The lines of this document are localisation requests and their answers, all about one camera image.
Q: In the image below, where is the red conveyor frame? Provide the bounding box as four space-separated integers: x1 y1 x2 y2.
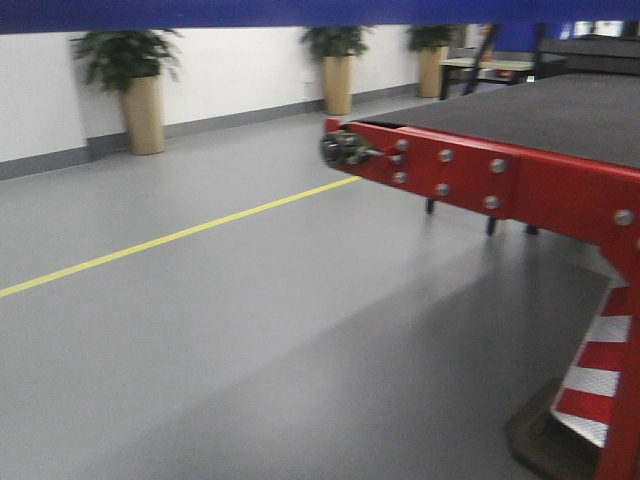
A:
321 119 639 479

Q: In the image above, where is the right potted plant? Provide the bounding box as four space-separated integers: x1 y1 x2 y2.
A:
407 24 456 98

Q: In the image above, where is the middle potted plant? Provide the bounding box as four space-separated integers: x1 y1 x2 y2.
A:
301 25 372 116

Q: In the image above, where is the large blue plastic bin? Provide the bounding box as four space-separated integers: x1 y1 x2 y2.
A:
1 0 639 34

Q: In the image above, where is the potted plant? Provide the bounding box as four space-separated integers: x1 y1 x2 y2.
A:
407 24 456 98
72 29 181 155
301 25 372 116

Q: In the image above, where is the left potted plant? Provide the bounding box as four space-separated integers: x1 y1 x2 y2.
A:
72 29 181 155

